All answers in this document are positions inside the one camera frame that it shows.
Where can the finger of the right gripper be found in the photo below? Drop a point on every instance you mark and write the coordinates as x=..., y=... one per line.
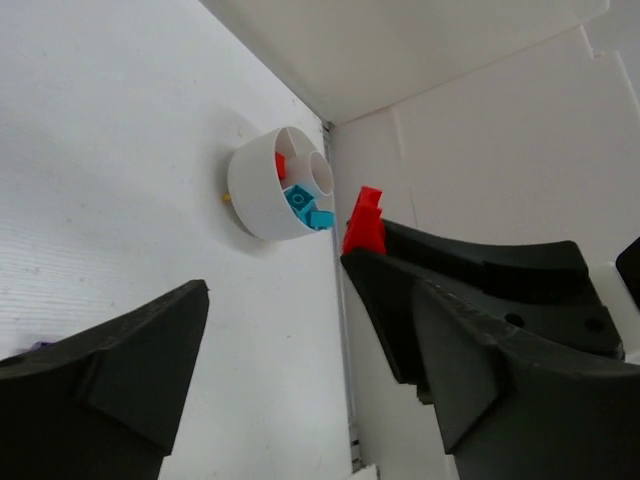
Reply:
x=545, y=289

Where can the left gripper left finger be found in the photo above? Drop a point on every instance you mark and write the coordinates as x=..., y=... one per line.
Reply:
x=105, y=403

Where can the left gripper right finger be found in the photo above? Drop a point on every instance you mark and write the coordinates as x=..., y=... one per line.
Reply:
x=510, y=404

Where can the small red lego brick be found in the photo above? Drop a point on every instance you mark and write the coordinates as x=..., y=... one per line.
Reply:
x=365, y=228

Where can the teal lego brick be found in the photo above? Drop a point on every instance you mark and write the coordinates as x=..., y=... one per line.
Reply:
x=301, y=201

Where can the large red lego brick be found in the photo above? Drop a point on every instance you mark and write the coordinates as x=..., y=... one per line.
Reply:
x=281, y=168

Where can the white round divided container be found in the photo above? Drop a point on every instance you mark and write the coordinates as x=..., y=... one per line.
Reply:
x=256, y=193

